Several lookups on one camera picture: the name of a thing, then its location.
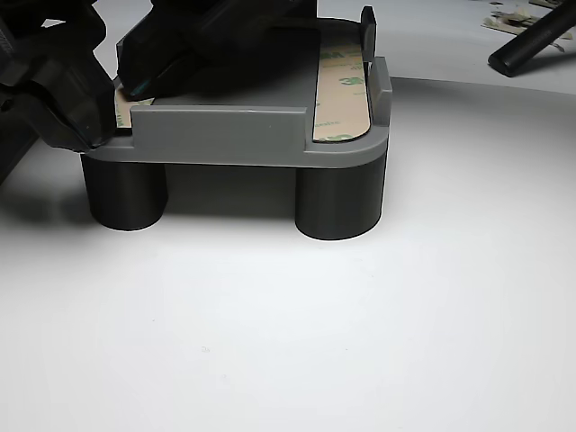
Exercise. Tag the small tan film scrap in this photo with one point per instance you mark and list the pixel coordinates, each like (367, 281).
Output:
(560, 47)

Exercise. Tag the short tan tape liner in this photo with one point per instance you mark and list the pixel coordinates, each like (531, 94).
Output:
(123, 112)

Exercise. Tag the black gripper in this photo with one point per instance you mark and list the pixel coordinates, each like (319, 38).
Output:
(252, 11)

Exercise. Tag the black upright tab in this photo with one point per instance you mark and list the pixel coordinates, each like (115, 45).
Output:
(369, 31)

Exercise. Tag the flat tan film scrap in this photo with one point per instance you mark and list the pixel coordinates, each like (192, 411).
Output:
(544, 3)

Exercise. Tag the grey fixture with black legs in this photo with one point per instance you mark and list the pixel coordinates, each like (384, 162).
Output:
(225, 130)

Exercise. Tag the black round rod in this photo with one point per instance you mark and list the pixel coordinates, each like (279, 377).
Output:
(531, 42)

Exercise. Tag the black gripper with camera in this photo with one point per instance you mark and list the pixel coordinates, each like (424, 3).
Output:
(22, 58)

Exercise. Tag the long tan tape liner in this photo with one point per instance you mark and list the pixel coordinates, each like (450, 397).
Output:
(342, 103)

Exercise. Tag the large tan film scrap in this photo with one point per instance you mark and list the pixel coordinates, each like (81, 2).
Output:
(504, 22)

